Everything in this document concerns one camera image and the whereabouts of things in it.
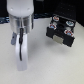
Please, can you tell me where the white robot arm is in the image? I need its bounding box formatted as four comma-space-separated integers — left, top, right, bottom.
7, 0, 34, 71

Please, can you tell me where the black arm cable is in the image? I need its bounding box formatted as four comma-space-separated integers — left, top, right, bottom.
17, 27, 25, 62

